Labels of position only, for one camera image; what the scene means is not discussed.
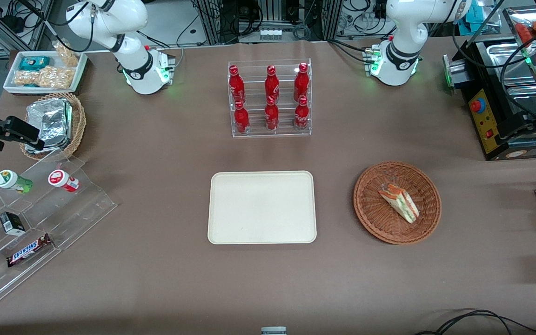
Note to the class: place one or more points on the clear acrylic stepped display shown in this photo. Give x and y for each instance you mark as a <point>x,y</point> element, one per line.
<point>77,209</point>

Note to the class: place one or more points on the cream rectangular plastic tray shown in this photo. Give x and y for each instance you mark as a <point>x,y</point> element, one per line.
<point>261,207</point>

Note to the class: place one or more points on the red-lid cup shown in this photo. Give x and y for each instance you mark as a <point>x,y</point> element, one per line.
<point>61,179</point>

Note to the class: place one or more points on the small clear peanut snack bag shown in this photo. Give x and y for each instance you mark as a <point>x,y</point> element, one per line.
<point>67,55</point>

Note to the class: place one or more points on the orange red food packet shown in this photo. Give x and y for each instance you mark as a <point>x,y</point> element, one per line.
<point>528,31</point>

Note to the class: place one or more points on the small grey device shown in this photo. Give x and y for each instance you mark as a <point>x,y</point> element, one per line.
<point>273,331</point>

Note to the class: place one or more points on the silver foil container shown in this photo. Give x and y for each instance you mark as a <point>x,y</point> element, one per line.
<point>54,122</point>

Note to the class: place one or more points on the white rectangular snack tray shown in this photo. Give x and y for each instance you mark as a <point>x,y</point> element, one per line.
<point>12,74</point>

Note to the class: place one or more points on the round brown wicker basket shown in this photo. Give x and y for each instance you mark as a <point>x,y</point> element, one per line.
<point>375,218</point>

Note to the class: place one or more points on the light wicker basket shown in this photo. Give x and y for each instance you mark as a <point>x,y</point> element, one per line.
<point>78,122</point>

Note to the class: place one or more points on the red cola bottle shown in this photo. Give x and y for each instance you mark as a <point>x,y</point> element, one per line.
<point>241,120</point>
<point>301,116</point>
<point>271,86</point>
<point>301,83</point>
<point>271,117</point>
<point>236,86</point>

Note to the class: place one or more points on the large clear peanut snack bag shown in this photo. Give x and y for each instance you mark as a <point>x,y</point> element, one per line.
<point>47,77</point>

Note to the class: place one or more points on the small black box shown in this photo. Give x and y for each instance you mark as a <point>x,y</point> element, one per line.
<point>12,223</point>

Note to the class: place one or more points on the clear acrylic bottle rack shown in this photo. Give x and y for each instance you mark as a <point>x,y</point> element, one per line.
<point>256,132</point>

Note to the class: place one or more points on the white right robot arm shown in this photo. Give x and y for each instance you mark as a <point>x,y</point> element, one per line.
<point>110,23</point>

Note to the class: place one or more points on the teal snack packet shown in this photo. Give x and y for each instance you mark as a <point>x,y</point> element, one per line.
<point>34,62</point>

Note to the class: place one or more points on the green-lid cup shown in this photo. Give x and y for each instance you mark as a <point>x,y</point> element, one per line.
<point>10,180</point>

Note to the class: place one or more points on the black grill appliance yellow panel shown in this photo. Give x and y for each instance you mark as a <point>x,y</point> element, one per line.
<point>482,121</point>

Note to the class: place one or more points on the plastic-wrapped triangle sandwich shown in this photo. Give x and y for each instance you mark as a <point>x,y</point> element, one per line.
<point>400,204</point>

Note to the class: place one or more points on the Snickers chocolate bar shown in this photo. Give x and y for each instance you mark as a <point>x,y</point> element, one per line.
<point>28,250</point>

